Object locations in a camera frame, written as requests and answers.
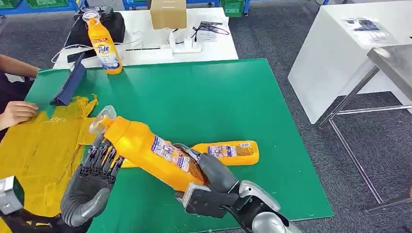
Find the clear plastic bag with papers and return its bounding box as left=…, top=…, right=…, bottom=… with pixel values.
left=342, top=17, right=398, bottom=45

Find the person's right hand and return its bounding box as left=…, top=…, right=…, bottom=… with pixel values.
left=0, top=101, right=39, bottom=131

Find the green plastic crate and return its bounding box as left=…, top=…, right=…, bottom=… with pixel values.
left=220, top=0, right=245, bottom=17
left=25, top=0, right=69, bottom=9
left=0, top=0, right=22, bottom=9

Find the white cabinet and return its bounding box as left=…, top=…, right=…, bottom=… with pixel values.
left=287, top=0, right=412, bottom=125

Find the black phone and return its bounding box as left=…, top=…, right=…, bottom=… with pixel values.
left=67, top=50, right=97, bottom=64

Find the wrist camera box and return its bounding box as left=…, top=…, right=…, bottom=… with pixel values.
left=0, top=176, right=25, bottom=216
left=175, top=183, right=240, bottom=220

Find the yellow sheet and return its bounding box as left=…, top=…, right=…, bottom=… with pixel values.
left=0, top=94, right=99, bottom=233

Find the orange detergent bottle clear cap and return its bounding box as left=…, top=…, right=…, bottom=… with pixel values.
left=82, top=10, right=123, bottom=75
left=121, top=140, right=260, bottom=169
left=89, top=105, right=210, bottom=193

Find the dark blue folded stand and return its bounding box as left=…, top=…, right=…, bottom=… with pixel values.
left=49, top=53, right=87, bottom=107

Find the green table mat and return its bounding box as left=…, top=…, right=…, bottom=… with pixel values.
left=25, top=58, right=335, bottom=233

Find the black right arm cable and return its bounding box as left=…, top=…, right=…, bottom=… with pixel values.
left=221, top=205, right=253, bottom=233

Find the white power strip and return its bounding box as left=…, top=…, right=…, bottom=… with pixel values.
left=160, top=38, right=203, bottom=55

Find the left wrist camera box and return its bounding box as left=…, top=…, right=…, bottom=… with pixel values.
left=0, top=176, right=25, bottom=216

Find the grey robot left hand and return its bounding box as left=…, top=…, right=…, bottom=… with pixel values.
left=60, top=135, right=125, bottom=228

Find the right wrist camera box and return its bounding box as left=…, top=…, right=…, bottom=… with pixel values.
left=175, top=183, right=240, bottom=220

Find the brown cardboard box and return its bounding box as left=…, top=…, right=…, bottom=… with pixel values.
left=150, top=0, right=188, bottom=30

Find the steel table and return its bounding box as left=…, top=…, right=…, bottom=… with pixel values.
left=316, top=43, right=412, bottom=213

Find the white table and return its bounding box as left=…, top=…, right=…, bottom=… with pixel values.
left=52, top=7, right=239, bottom=70

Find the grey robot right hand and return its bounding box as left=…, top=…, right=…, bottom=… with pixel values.
left=173, top=143, right=241, bottom=194

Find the clear bag with black cable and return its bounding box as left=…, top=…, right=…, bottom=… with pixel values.
left=192, top=20, right=230, bottom=43

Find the white cable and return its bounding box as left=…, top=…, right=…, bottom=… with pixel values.
left=51, top=30, right=144, bottom=64

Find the person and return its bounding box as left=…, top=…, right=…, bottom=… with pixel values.
left=0, top=54, right=41, bottom=142

